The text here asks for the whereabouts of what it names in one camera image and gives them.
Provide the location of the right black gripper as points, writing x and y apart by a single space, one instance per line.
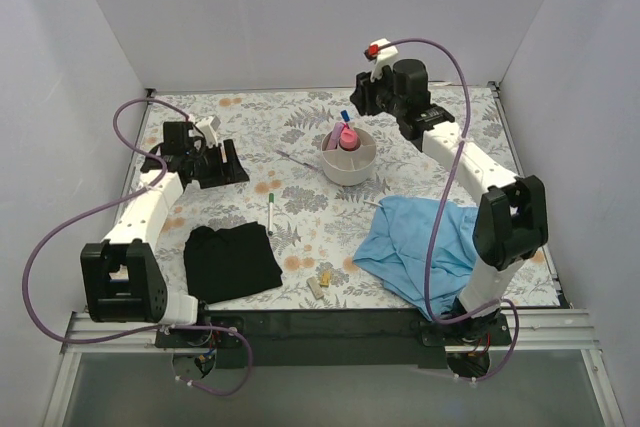
367 94

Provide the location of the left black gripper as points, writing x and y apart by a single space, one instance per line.
211 167

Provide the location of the light pink highlighter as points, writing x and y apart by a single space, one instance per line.
334 137

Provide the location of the white round divided organizer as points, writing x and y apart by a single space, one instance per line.
349 168

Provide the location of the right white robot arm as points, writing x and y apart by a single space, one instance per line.
511 224

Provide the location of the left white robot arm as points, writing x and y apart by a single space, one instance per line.
122 278

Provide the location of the green capped marker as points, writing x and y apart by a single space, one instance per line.
271 203

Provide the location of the purple thin pen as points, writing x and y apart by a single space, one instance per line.
300 162

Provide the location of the floral table mat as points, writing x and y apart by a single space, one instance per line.
318 224

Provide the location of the black folded cloth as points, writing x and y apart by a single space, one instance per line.
228 264

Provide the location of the beige eraser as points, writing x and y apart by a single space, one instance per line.
315 288

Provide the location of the yellow small clip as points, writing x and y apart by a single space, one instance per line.
325 279

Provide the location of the light blue cloth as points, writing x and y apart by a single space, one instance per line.
396 247

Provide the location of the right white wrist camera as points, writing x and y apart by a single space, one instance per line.
382 54

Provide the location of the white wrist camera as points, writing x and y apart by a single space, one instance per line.
382 54
206 131

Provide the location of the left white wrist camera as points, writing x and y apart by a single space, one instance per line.
206 131

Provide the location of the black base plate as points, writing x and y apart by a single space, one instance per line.
351 337

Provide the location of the aluminium front rail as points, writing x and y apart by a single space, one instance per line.
540 330

